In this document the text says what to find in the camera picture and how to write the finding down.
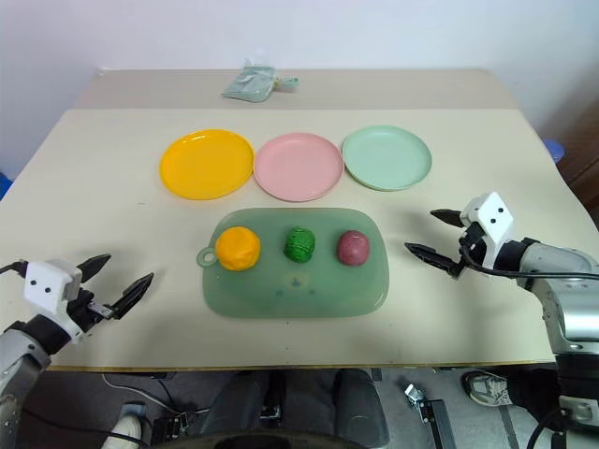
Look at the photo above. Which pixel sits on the pale green fabric pouch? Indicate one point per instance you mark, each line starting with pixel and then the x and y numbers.
pixel 248 84

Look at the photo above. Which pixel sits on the orange toy fruit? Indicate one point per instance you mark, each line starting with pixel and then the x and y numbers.
pixel 238 248

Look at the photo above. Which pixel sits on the yellow plastic plate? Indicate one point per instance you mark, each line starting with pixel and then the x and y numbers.
pixel 206 164

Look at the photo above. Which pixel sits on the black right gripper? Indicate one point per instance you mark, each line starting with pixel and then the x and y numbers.
pixel 471 245

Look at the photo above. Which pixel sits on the pink plastic plate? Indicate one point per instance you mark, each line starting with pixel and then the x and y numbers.
pixel 298 167

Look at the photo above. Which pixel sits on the white shoe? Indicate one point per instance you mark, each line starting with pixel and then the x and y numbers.
pixel 125 425

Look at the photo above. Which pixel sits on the green toy vegetable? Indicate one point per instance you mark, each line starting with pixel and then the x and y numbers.
pixel 299 244

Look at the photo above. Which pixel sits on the brown wooden cabinet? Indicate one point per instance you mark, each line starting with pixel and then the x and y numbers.
pixel 580 140

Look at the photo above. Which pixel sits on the translucent green cutting board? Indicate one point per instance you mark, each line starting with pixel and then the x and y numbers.
pixel 299 294

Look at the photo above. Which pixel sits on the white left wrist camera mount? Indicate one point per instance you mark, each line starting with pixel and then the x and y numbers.
pixel 44 285

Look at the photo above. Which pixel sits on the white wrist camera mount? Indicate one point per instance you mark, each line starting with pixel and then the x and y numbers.
pixel 44 285
pixel 491 220

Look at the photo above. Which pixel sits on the blue round container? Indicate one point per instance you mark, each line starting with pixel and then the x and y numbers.
pixel 557 150

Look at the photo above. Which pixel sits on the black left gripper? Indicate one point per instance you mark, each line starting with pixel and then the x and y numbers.
pixel 84 311

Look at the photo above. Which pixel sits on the light green plastic plate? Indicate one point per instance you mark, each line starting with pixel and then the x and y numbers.
pixel 386 158

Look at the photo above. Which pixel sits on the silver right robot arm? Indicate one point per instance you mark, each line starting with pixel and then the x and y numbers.
pixel 575 318

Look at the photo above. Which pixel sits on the dark grey rounded shape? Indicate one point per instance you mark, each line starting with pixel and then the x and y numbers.
pixel 358 402

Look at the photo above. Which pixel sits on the purple toy fruit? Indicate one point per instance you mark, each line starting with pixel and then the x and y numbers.
pixel 354 248

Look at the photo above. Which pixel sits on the grey sneaker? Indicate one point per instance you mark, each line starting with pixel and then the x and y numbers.
pixel 486 387

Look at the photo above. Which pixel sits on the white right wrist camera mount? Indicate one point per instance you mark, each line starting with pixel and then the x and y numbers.
pixel 491 220

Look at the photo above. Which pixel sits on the metal caster bracket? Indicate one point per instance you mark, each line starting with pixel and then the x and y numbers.
pixel 413 394

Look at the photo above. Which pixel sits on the black metal frame bar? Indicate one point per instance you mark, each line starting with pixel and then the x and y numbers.
pixel 433 423

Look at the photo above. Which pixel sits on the blue plastic object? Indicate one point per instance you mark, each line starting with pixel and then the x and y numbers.
pixel 4 184

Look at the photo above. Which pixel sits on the black metal floor bracket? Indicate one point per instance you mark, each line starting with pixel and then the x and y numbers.
pixel 170 424

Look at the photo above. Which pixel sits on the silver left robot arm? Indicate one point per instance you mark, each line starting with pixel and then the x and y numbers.
pixel 18 355

